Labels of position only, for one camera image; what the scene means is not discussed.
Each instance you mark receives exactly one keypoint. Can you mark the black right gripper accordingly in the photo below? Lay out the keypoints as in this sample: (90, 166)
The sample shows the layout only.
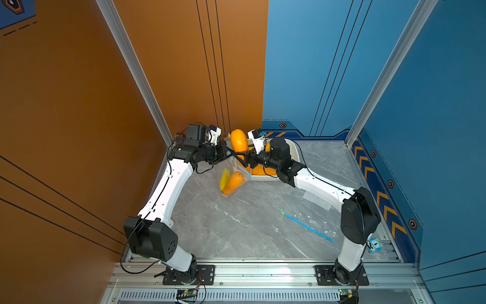
(247, 158)

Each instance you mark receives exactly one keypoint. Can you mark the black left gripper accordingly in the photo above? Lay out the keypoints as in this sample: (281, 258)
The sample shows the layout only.
(221, 147)

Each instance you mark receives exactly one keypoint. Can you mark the large orange mango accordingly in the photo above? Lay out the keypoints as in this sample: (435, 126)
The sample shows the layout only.
(239, 140)

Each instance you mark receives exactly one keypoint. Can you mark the yellow mango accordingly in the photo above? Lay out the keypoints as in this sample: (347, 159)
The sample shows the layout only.
(224, 179)

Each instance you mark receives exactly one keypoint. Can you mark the clear zip-top bag blue zipper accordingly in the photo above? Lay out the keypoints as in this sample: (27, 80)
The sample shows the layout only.
(234, 166)

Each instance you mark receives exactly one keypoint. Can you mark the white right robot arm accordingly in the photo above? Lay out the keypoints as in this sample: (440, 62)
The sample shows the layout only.
(359, 219)

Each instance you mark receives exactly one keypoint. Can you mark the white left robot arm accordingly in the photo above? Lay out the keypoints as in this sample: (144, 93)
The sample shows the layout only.
(149, 233)

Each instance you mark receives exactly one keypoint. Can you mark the spare clear zip-top bag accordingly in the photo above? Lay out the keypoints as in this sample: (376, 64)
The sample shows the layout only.
(312, 214)

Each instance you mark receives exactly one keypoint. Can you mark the white fruit bowl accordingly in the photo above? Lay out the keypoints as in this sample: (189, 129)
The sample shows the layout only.
(284, 175)

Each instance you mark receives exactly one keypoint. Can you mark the green circuit board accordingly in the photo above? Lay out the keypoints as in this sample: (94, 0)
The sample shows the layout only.
(187, 295)

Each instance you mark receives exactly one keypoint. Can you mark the small blue owl toy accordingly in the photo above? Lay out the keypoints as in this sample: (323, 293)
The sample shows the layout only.
(374, 245)

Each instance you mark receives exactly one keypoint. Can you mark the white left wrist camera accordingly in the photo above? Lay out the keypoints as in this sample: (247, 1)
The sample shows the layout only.
(213, 134)

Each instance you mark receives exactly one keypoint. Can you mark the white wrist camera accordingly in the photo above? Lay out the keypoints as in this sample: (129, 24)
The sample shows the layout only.
(257, 136)
(213, 134)

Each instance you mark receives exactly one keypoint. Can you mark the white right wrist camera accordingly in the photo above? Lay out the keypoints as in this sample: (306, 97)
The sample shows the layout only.
(257, 136)

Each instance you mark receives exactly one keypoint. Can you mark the aluminium front rail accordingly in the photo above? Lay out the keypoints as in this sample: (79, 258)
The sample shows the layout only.
(267, 281)

